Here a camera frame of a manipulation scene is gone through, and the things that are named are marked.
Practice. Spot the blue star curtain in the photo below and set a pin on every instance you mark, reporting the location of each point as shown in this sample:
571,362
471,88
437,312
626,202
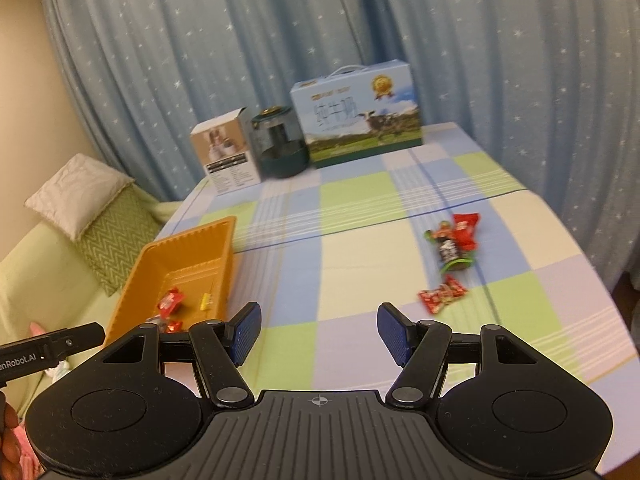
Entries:
549,88

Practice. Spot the dark green glass jar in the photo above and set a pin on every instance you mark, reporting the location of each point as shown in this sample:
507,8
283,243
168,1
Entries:
279,142

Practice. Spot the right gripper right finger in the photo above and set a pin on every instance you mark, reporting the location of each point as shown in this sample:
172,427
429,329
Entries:
494,402

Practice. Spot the checkered tablecloth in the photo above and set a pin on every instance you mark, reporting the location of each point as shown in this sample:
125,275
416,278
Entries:
321,251

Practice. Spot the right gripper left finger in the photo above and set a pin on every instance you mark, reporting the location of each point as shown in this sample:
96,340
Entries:
134,409

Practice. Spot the green zigzag cushion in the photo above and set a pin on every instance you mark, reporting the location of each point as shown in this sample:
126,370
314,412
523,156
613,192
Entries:
111,244

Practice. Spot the large red candy packet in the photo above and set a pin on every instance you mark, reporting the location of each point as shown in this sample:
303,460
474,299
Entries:
464,231

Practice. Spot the dark chocolate bar wrapper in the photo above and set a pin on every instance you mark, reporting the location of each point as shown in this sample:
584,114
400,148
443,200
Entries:
449,252

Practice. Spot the person's left hand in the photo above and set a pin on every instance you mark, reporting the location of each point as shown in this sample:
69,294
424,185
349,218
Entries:
10,447

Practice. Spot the green sofa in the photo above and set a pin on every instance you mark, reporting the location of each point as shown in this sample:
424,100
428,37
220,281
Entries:
45,280

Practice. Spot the orange plastic tray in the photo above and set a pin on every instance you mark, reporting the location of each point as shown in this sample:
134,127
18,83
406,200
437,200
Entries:
197,263

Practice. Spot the blue milk carton box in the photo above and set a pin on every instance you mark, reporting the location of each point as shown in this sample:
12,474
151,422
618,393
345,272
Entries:
358,111

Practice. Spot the white product box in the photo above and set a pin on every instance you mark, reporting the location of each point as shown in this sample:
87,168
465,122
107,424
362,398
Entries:
222,145

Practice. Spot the silver snack packet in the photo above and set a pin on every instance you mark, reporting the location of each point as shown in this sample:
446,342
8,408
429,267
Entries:
158,321

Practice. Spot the beige cushion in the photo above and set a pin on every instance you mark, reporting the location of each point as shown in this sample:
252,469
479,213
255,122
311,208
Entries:
77,194

